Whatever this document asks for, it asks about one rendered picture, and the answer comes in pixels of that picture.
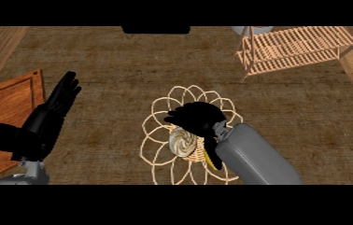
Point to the wooden tiered shelf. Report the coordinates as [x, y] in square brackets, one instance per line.
[294, 48]

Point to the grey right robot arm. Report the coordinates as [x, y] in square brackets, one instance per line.
[254, 155]

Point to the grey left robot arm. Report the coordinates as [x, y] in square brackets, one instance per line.
[27, 172]

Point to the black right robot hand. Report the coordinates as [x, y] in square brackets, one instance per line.
[198, 116]

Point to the black appliance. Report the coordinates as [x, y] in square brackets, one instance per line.
[155, 30]

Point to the brown wooden cutting board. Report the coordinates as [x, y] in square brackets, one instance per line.
[18, 110]

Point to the cream swirl cupcake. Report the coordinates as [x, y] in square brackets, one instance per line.
[188, 144]

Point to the pale grey object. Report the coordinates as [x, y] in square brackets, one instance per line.
[250, 30]

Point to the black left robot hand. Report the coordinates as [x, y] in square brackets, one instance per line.
[43, 119]

